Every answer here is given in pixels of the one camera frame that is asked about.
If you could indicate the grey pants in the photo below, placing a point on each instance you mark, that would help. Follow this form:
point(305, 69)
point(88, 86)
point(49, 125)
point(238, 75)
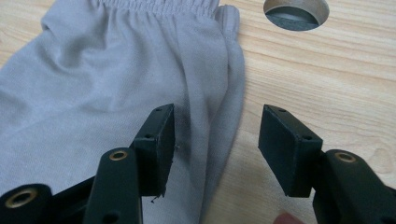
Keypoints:
point(118, 77)

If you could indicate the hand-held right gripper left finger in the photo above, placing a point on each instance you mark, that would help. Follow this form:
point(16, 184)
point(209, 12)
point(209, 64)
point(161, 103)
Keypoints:
point(157, 149)

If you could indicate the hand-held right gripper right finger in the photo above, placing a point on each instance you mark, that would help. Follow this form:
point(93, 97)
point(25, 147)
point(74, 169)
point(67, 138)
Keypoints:
point(286, 155)

